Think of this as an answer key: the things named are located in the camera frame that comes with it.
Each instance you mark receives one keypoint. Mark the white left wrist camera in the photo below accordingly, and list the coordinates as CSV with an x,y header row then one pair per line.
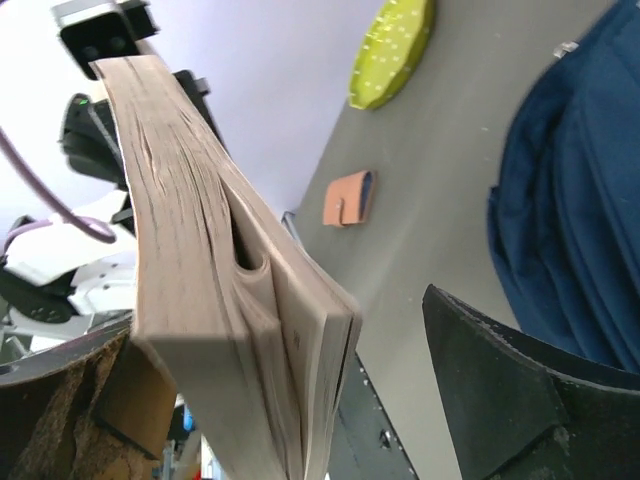
x,y
97,29

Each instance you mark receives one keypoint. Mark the orange treehouse children's book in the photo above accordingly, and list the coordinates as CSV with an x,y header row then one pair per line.
x,y
256,336

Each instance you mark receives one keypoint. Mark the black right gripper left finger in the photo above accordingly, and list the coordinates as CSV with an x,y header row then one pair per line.
x,y
94,407

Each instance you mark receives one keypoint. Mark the green polka dot plate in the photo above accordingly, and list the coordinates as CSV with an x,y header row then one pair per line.
x,y
390,52

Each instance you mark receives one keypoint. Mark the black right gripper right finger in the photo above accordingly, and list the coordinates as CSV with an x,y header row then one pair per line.
x,y
518,408

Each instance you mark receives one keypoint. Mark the tan leather card wallet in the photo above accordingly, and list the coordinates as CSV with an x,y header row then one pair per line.
x,y
349,198

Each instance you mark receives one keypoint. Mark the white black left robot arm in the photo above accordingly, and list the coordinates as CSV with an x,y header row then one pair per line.
x,y
52,274

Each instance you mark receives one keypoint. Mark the navy blue student backpack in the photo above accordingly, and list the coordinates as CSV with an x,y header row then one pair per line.
x,y
563,219

